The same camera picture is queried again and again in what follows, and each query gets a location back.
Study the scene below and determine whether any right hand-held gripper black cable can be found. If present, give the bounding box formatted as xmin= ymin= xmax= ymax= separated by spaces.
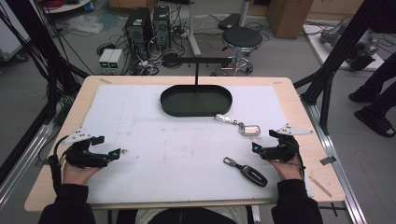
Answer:
xmin=292 ymin=146 xmax=307 ymax=181

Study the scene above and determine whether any black car key fob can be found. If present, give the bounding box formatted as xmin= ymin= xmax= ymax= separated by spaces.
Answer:
xmin=222 ymin=156 xmax=269 ymax=189

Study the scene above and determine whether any white power supply unit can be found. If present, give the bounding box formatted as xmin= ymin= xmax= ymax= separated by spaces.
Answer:
xmin=107 ymin=49 xmax=124 ymax=70
xmin=98 ymin=48 xmax=115 ymax=69

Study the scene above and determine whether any grey tape piece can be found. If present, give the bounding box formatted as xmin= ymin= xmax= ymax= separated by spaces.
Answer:
xmin=318 ymin=155 xmax=338 ymax=166

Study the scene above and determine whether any light wooden table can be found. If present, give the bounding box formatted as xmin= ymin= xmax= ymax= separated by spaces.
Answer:
xmin=23 ymin=75 xmax=347 ymax=213

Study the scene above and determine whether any brown cardboard box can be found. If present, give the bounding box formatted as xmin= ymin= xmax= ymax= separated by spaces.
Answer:
xmin=266 ymin=0 xmax=315 ymax=40

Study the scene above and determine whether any person's torso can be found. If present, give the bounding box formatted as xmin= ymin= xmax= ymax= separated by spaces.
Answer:
xmin=116 ymin=205 xmax=254 ymax=224

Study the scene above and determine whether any clear plastic bag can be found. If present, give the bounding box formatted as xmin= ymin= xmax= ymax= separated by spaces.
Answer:
xmin=64 ymin=13 xmax=106 ymax=35

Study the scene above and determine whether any thin wooden stick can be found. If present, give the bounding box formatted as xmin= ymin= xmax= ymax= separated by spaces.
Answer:
xmin=307 ymin=175 xmax=333 ymax=199

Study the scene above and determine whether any white round table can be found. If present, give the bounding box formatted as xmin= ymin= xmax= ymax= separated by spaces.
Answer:
xmin=39 ymin=0 xmax=93 ymax=15

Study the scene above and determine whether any hand-held gripper black cable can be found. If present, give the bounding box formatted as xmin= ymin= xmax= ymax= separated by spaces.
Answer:
xmin=48 ymin=134 xmax=71 ymax=194
xmin=292 ymin=146 xmax=307 ymax=181

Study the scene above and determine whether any black round stool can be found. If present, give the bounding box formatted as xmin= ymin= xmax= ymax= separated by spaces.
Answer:
xmin=210 ymin=25 xmax=264 ymax=77

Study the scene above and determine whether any person's left hand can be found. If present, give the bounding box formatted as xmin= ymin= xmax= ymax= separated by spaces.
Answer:
xmin=62 ymin=161 xmax=105 ymax=187

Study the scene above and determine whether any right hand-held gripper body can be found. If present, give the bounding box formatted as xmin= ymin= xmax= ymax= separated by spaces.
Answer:
xmin=259 ymin=123 xmax=314 ymax=163

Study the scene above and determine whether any white board with grey device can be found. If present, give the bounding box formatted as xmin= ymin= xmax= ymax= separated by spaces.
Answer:
xmin=302 ymin=19 xmax=386 ymax=73

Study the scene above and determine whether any black flat case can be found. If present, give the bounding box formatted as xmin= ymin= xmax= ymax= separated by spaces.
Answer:
xmin=217 ymin=12 xmax=242 ymax=32

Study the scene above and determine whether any black metal frame strut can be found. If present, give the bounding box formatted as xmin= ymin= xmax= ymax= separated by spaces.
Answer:
xmin=0 ymin=0 xmax=92 ymax=188
xmin=292 ymin=0 xmax=387 ymax=136

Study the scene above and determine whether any aluminium rail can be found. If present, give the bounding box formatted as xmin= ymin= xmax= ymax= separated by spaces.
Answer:
xmin=300 ymin=92 xmax=368 ymax=224
xmin=0 ymin=120 xmax=56 ymax=209

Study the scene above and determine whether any white table mat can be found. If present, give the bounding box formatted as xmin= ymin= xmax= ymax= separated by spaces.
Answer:
xmin=81 ymin=83 xmax=315 ymax=205

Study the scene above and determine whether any large black computer tower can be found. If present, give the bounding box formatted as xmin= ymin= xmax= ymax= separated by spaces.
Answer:
xmin=124 ymin=7 xmax=154 ymax=60

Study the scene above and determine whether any person's right hand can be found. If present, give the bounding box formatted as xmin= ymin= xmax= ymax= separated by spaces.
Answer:
xmin=269 ymin=157 xmax=304 ymax=182

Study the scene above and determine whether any white desk leg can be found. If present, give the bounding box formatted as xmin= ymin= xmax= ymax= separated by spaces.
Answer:
xmin=185 ymin=0 xmax=203 ymax=58

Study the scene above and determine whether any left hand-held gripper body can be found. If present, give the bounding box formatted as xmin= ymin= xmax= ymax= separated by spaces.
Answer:
xmin=61 ymin=126 xmax=110 ymax=169

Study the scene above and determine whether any slim black computer tower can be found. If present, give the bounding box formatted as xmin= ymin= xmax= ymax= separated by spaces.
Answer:
xmin=152 ymin=5 xmax=172 ymax=51

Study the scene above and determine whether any silver keychain with square tag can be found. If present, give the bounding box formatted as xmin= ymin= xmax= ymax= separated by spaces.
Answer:
xmin=214 ymin=113 xmax=262 ymax=137

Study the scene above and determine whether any left hand-held gripper black cable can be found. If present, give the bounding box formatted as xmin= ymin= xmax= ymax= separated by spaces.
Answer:
xmin=48 ymin=134 xmax=71 ymax=194

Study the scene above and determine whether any black key stand with oval tray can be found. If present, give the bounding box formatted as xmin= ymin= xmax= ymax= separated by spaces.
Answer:
xmin=160 ymin=55 xmax=233 ymax=119

